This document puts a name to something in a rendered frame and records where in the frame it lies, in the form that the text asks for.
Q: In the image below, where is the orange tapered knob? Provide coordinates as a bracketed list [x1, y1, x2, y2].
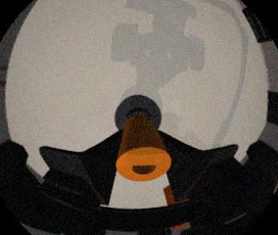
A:
[116, 115, 171, 181]

